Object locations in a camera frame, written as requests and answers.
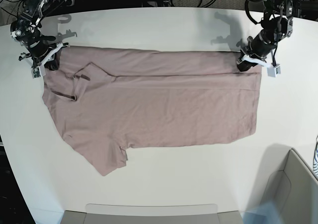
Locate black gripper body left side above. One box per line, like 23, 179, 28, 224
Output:
239, 29, 277, 63

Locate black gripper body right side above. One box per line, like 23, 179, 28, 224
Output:
17, 35, 59, 61

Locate pink T-shirt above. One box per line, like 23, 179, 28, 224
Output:
42, 46, 261, 175

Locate striped cloth at edge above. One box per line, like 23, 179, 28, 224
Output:
313, 138, 318, 177

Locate grey cardboard box right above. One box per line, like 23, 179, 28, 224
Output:
261, 149, 318, 224

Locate grey cardboard box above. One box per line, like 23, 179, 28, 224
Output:
261, 149, 318, 224
61, 204, 243, 224

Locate blue translucent bag corner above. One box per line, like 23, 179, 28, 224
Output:
242, 202, 284, 224

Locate grey cardboard box bottom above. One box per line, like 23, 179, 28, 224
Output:
61, 204, 243, 224

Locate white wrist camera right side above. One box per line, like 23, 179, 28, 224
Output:
31, 42, 69, 78

